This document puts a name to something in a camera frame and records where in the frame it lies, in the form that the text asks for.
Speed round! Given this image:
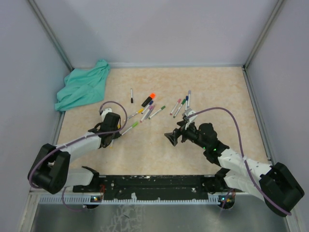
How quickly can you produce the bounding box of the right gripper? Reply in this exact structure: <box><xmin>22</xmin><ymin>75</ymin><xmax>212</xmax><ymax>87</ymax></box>
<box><xmin>165</xmin><ymin>119</ymin><xmax>208</xmax><ymax>150</ymax></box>

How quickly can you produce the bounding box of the light green cap pen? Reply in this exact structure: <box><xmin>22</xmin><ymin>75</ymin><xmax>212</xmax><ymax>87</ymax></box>
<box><xmin>121</xmin><ymin>121</ymin><xmax>139</xmax><ymax>136</ymax></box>

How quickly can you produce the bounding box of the yellow cap marker pen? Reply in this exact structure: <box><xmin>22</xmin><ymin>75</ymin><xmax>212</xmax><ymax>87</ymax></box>
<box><xmin>127</xmin><ymin>108</ymin><xmax>144</xmax><ymax>120</ymax></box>

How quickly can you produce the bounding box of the pink cap pen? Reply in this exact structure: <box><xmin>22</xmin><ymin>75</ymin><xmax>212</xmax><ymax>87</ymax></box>
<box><xmin>140</xmin><ymin>105</ymin><xmax>153</xmax><ymax>123</ymax></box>
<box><xmin>169</xmin><ymin>98</ymin><xmax>181</xmax><ymax>116</ymax></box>

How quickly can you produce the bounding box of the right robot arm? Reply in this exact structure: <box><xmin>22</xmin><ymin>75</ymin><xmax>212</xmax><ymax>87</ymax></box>
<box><xmin>164</xmin><ymin>121</ymin><xmax>305</xmax><ymax>217</ymax></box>

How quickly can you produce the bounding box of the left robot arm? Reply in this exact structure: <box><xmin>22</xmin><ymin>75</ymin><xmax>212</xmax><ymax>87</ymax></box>
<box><xmin>28</xmin><ymin>112</ymin><xmax>121</xmax><ymax>194</ymax></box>

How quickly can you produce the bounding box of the dark green cap pen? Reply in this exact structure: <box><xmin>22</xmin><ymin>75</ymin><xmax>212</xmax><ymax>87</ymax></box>
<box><xmin>148</xmin><ymin>105</ymin><xmax>166</xmax><ymax>120</ymax></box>

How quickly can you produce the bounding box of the green cap pen right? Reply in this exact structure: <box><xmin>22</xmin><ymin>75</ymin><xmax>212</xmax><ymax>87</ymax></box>
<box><xmin>173</xmin><ymin>99</ymin><xmax>186</xmax><ymax>118</ymax></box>

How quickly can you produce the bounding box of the blue cap pen right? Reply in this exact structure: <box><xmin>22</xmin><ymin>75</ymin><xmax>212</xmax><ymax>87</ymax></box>
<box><xmin>185</xmin><ymin>95</ymin><xmax>188</xmax><ymax>110</ymax></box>

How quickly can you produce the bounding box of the blue cap pen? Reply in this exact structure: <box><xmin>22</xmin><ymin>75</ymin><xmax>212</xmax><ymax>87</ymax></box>
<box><xmin>185</xmin><ymin>95</ymin><xmax>188</xmax><ymax>110</ymax></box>
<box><xmin>141</xmin><ymin>100</ymin><xmax>154</xmax><ymax>114</ymax></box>

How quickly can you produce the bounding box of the purple cap pen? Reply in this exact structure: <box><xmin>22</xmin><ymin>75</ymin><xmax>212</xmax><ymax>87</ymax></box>
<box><xmin>145</xmin><ymin>104</ymin><xmax>155</xmax><ymax>119</ymax></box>

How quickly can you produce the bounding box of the lilac cap pen right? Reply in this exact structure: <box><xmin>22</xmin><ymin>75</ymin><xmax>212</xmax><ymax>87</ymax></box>
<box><xmin>187</xmin><ymin>90</ymin><xmax>191</xmax><ymax>108</ymax></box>

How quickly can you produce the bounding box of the small black marker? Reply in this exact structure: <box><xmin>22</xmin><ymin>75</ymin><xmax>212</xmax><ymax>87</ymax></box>
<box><xmin>130</xmin><ymin>88</ymin><xmax>133</xmax><ymax>103</ymax></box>

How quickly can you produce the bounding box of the black orange highlighter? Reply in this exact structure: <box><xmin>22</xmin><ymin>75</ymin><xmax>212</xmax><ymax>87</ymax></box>
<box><xmin>141</xmin><ymin>93</ymin><xmax>156</xmax><ymax>107</ymax></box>

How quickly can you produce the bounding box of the teal cloth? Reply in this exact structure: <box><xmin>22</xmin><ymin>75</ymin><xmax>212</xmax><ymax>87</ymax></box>
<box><xmin>55</xmin><ymin>59</ymin><xmax>111</xmax><ymax>112</ymax></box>

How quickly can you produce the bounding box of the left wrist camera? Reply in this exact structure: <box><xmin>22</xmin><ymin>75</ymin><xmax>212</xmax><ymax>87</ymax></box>
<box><xmin>100</xmin><ymin>107</ymin><xmax>112</xmax><ymax>117</ymax></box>

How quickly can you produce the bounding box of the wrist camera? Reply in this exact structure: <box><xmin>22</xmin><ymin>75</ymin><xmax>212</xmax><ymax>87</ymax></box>
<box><xmin>100</xmin><ymin>107</ymin><xmax>112</xmax><ymax>117</ymax></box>
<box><xmin>182</xmin><ymin>108</ymin><xmax>197</xmax><ymax>122</ymax></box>

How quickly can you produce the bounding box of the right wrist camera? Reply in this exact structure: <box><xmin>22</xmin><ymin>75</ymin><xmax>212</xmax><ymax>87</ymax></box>
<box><xmin>182</xmin><ymin>108</ymin><xmax>197</xmax><ymax>122</ymax></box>

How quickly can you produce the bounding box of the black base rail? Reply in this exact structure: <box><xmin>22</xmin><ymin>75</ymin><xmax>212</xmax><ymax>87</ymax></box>
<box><xmin>73</xmin><ymin>175</ymin><xmax>229</xmax><ymax>201</ymax></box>

